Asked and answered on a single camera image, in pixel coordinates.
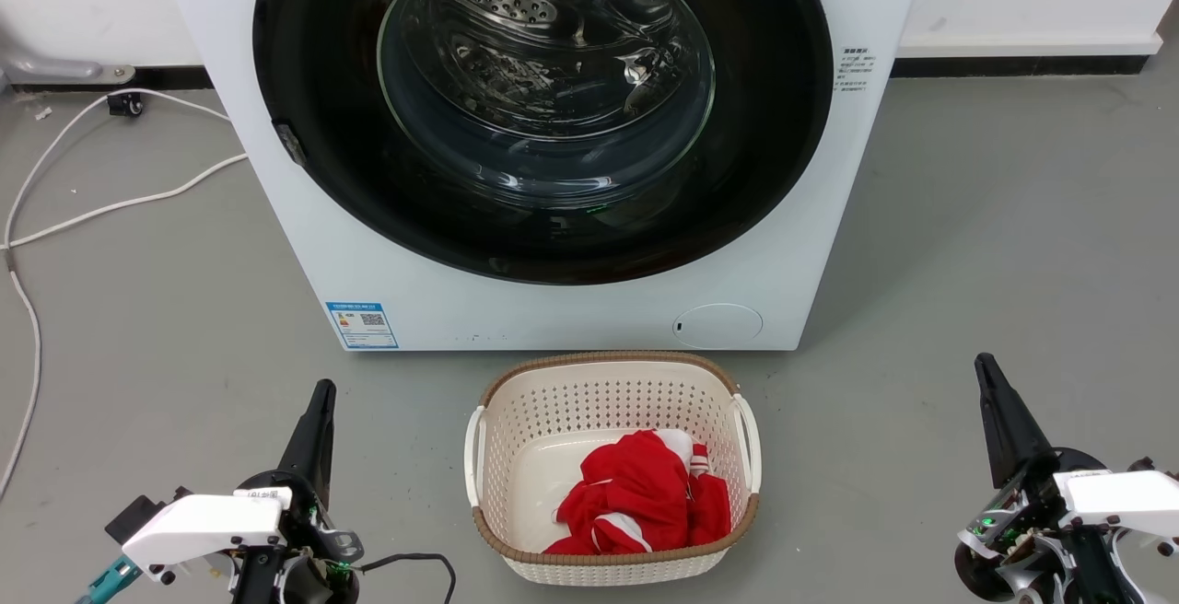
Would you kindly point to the round white filter cover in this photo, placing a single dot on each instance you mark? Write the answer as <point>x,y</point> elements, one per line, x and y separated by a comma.
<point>718,326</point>

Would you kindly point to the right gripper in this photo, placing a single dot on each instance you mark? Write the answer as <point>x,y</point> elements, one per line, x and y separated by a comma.
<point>999,540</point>

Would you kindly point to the cream perforated laundry basket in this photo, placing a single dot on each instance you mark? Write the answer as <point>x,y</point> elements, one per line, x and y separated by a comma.
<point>553,401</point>

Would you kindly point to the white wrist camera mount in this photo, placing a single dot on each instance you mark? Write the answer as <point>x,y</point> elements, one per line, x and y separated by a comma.
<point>207,526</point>
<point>1119,498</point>

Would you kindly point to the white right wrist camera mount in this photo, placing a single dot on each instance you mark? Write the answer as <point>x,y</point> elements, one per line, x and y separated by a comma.
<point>1119,498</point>

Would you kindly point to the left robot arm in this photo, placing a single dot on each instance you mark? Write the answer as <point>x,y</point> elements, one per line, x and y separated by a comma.
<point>256,581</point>

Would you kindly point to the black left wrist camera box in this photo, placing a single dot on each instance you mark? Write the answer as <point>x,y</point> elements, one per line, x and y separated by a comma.
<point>129,516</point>

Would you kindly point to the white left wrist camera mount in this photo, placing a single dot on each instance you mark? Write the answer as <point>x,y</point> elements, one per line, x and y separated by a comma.
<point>207,526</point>

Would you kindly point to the white front-load washing machine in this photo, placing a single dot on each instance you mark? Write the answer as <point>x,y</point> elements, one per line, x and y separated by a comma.
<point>295,254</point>

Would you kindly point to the red and white garment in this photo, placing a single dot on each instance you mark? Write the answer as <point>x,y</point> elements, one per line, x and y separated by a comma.
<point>640,493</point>

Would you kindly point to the round black glass washer door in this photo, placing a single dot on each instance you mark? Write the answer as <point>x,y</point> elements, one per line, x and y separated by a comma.
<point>322,171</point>

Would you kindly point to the grey pipe with bracket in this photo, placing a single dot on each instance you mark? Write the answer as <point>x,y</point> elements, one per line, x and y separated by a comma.
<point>55,66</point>

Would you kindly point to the perforated steel washer drum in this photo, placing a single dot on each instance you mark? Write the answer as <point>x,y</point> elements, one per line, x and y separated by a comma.
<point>516,1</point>

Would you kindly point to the teal connector piece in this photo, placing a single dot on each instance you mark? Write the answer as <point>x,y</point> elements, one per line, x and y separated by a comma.
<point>109,581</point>

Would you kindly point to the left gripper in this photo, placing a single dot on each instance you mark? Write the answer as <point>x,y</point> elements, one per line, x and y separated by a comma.
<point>322,530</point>

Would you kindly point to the small text sticker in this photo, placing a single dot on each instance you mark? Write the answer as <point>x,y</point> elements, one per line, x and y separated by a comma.
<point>855,68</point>

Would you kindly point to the small black caster wheel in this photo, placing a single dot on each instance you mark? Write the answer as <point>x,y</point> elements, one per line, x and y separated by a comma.
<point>126,104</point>

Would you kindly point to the blue energy label sticker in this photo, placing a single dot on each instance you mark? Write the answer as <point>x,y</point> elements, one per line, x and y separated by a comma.
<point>362,325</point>

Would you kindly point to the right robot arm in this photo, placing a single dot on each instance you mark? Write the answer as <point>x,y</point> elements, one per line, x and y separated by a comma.
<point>1091,572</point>

